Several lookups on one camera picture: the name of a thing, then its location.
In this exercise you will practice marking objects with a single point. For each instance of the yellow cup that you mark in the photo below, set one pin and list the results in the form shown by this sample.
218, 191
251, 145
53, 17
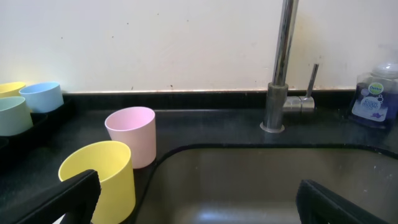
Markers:
118, 193
11, 88

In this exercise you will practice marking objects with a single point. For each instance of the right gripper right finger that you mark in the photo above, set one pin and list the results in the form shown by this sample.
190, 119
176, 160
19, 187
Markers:
323, 208

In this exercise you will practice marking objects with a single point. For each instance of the blue soap bottle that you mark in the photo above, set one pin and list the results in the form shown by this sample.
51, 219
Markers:
373, 105

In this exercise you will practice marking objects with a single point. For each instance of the steel sink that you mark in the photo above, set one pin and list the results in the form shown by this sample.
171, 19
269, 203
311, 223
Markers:
233, 180

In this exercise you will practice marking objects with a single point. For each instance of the black tray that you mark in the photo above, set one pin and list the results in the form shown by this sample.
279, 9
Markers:
46, 123

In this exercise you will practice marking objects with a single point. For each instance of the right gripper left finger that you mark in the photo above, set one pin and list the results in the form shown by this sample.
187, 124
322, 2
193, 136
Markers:
74, 196

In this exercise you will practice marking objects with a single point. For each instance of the green cup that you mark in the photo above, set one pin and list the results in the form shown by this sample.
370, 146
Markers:
14, 121

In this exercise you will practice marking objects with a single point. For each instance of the pink cup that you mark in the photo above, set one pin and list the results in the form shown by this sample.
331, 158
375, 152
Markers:
136, 140

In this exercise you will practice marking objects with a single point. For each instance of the blue cup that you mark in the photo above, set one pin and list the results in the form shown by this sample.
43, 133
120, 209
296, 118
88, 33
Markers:
43, 99

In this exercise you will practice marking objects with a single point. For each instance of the steel tap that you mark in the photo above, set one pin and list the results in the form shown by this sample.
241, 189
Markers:
275, 105

